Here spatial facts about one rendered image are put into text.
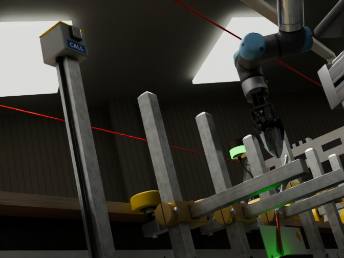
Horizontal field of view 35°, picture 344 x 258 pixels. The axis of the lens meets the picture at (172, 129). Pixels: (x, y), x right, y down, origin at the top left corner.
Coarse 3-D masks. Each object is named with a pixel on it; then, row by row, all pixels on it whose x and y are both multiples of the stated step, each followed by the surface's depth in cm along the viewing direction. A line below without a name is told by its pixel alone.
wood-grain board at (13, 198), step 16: (0, 192) 107; (0, 208) 108; (16, 208) 110; (32, 208) 113; (48, 208) 115; (64, 208) 118; (112, 208) 130; (128, 208) 135; (288, 224) 205; (320, 224) 230
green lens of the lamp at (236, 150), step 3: (234, 147) 173; (237, 147) 173; (240, 147) 173; (243, 147) 173; (231, 150) 174; (234, 150) 173; (237, 150) 173; (240, 150) 172; (243, 150) 172; (231, 153) 174; (234, 153) 173; (237, 153) 172; (231, 156) 174
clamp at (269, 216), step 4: (268, 212) 161; (272, 212) 160; (260, 216) 162; (264, 216) 161; (268, 216) 160; (272, 216) 160; (280, 216) 162; (284, 216) 164; (264, 220) 161; (268, 220) 161; (272, 220) 160; (280, 220) 162; (284, 220) 163; (288, 220) 165; (292, 220) 168; (284, 224) 170
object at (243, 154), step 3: (240, 153) 172; (243, 153) 172; (234, 156) 174; (237, 156) 174; (240, 156) 174; (243, 156) 175; (237, 159) 176; (240, 159) 174; (240, 162) 174; (243, 165) 173; (249, 171) 172; (252, 177) 170
